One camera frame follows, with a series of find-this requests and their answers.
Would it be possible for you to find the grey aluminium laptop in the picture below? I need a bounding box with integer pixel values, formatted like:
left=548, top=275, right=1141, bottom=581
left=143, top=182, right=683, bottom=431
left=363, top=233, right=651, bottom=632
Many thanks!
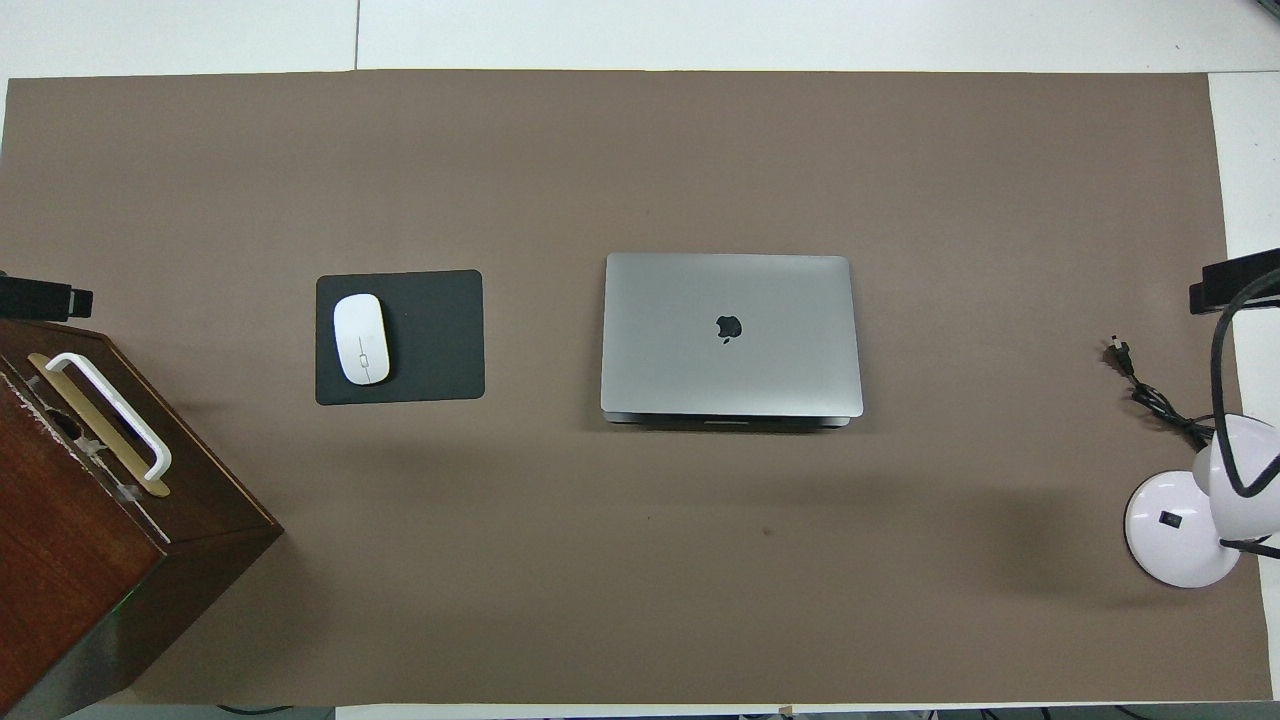
left=600, top=252, right=864, bottom=429

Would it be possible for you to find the white desk lamp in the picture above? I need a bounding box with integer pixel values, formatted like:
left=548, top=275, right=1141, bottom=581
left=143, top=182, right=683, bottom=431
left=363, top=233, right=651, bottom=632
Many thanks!
left=1124, top=413, right=1280, bottom=590

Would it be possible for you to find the dark brown wooden box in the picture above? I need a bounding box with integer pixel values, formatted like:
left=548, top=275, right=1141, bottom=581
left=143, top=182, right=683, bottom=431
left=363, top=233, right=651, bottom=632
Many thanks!
left=0, top=312, right=285, bottom=720

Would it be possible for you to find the white computer mouse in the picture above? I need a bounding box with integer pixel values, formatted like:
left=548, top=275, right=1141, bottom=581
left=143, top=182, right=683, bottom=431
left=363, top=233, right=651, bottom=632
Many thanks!
left=332, top=293, right=392, bottom=385

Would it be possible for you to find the black mouse pad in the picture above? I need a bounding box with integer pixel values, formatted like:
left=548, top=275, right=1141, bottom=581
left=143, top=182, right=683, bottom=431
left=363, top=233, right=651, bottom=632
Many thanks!
left=315, top=269, right=486, bottom=406

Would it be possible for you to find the brown table mat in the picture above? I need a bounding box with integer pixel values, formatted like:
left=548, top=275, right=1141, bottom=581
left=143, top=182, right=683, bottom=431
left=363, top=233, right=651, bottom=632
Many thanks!
left=0, top=68, right=1241, bottom=706

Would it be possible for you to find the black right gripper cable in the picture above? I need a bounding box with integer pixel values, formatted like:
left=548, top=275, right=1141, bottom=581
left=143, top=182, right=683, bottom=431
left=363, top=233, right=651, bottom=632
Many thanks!
left=1210, top=268, right=1280, bottom=559

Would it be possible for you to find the white box handle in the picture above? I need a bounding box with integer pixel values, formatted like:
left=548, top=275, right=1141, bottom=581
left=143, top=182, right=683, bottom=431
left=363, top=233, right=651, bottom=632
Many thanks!
left=45, top=352, right=173, bottom=481

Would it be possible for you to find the black lamp power cable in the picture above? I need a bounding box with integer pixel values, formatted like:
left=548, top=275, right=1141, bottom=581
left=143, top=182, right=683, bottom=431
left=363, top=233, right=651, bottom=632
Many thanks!
left=1103, top=338, right=1219, bottom=451

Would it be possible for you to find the brass handle plate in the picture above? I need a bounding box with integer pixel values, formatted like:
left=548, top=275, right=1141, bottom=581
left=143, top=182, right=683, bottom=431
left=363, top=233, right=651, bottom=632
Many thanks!
left=27, top=352, right=171, bottom=498

